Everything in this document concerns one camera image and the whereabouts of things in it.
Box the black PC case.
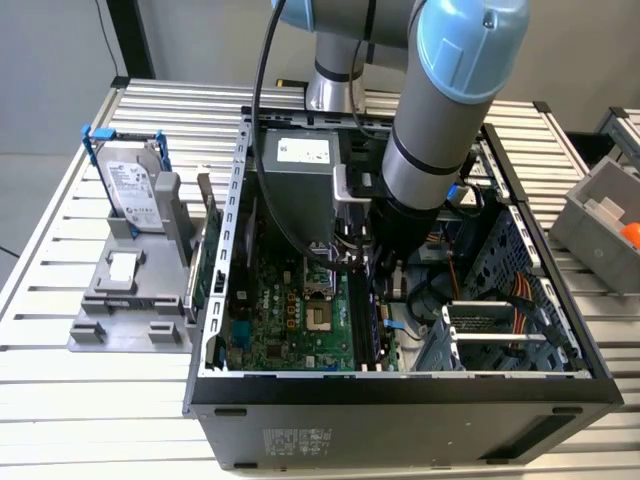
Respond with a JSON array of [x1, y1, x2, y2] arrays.
[[182, 104, 626, 471]]

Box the silver CPU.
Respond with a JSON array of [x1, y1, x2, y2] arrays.
[[107, 254, 137, 284]]

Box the orange drive power wires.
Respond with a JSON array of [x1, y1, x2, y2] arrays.
[[424, 230, 462, 302]]

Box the dark RAM stick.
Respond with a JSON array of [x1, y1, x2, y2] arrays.
[[82, 295, 181, 308], [368, 279, 386, 364]]

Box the black case fan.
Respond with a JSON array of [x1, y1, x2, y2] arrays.
[[233, 197, 262, 321]]

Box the grey metal disk bay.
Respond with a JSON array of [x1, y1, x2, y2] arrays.
[[414, 299, 571, 374]]

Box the metal socket cover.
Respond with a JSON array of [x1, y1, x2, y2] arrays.
[[303, 242, 335, 297]]

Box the grey plastic bin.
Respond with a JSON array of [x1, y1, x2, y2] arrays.
[[548, 155, 640, 297]]

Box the grey parts rack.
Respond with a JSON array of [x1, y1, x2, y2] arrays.
[[67, 172, 211, 356]]

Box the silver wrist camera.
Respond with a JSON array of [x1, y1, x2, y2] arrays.
[[331, 164, 374, 221]]

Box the black frame post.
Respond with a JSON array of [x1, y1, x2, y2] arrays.
[[104, 0, 157, 81]]

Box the red yellow power wires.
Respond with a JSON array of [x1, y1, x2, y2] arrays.
[[507, 272, 535, 335]]

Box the white block in bin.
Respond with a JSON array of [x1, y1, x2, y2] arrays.
[[584, 197, 626, 226]]

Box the grey power supply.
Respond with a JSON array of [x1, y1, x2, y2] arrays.
[[244, 127, 344, 254]]

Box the green motherboard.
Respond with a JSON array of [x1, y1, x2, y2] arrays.
[[224, 252, 404, 374]]

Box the black data cable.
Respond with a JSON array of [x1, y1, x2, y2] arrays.
[[405, 269, 449, 344]]

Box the green graphics card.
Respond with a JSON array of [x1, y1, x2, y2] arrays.
[[182, 167, 224, 324]]

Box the orange ball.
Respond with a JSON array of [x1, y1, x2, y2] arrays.
[[617, 222, 640, 251]]

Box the CPU socket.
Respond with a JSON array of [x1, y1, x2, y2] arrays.
[[305, 298, 335, 335]]

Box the hard disk in blue carrier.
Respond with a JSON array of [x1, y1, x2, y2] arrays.
[[82, 128, 174, 241]]

